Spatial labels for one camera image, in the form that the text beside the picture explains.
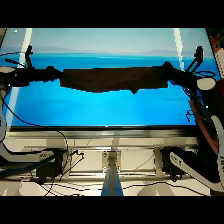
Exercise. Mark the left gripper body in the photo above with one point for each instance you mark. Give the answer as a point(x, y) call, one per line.
point(50, 73)

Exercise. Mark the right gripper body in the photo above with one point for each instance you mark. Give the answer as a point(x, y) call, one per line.
point(170, 72)

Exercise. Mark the brown garment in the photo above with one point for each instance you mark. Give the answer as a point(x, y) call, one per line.
point(113, 79)

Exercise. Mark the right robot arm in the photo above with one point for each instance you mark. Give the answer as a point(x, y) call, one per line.
point(213, 140)

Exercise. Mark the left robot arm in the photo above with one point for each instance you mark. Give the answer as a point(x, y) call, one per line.
point(13, 76)

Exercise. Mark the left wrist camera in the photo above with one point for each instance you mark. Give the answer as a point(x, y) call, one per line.
point(29, 56)

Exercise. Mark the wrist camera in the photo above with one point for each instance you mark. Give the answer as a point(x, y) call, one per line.
point(196, 58)
point(29, 56)

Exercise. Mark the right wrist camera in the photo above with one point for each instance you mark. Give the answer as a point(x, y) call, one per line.
point(196, 58)

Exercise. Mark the silver frame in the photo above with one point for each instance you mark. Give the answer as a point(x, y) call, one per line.
point(111, 160)

